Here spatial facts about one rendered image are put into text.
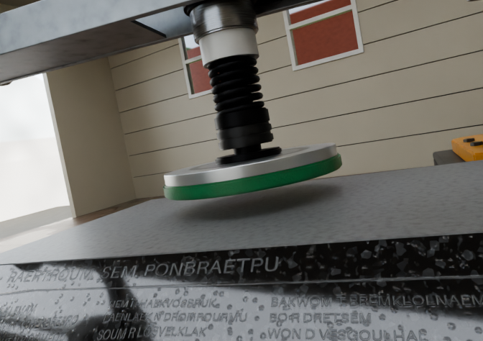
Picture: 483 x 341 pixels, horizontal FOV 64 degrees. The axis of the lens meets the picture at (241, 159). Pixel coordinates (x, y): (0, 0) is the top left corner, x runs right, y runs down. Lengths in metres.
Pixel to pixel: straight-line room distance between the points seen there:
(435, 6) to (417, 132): 1.77
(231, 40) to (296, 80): 6.30
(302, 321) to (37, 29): 0.45
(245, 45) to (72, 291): 0.31
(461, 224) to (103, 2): 0.42
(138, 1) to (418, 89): 5.95
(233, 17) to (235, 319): 0.32
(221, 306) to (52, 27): 0.39
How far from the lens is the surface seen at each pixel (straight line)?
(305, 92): 6.69
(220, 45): 0.46
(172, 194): 0.43
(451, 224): 0.29
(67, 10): 0.53
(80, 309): 0.36
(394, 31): 6.42
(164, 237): 0.39
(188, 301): 0.30
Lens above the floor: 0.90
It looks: 3 degrees down
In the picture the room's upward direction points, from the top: 10 degrees counter-clockwise
